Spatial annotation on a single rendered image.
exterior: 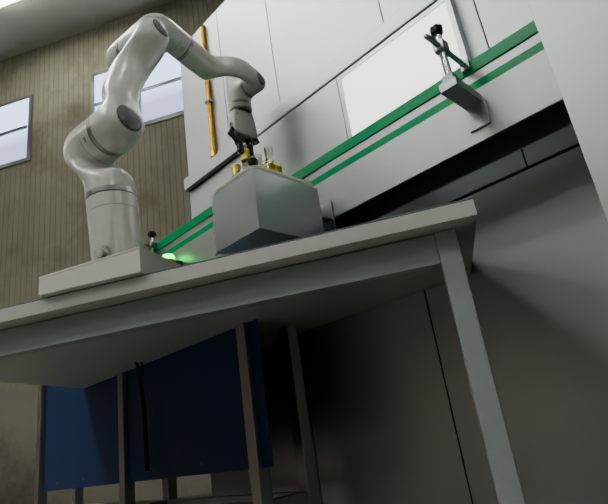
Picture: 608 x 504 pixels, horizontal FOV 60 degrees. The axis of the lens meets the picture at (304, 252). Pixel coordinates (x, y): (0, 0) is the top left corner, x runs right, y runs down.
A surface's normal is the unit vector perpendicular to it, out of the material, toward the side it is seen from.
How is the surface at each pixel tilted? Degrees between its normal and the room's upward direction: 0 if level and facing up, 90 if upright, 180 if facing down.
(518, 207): 90
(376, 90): 90
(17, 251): 90
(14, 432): 90
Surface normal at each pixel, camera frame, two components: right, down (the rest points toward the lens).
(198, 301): -0.26, -0.29
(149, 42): 0.56, 0.25
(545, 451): -0.72, -0.14
